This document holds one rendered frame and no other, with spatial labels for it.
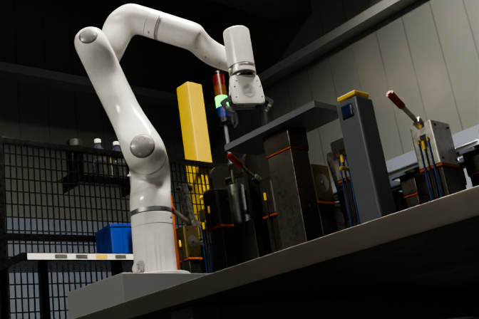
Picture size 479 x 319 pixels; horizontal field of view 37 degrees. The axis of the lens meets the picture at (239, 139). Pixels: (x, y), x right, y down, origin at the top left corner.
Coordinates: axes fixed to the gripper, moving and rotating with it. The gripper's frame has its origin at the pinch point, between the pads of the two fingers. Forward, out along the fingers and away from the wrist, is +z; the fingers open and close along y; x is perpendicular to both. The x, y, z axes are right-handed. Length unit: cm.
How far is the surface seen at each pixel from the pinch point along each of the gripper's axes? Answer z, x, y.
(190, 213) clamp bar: 12, 58, -6
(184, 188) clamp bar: 3, 58, -8
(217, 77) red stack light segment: -81, 140, 40
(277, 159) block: 15.6, -11.9, 1.8
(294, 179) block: 23.2, -16.4, 3.8
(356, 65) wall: -104, 173, 144
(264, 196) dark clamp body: 20.3, 10.2, 4.6
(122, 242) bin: 14, 91, -27
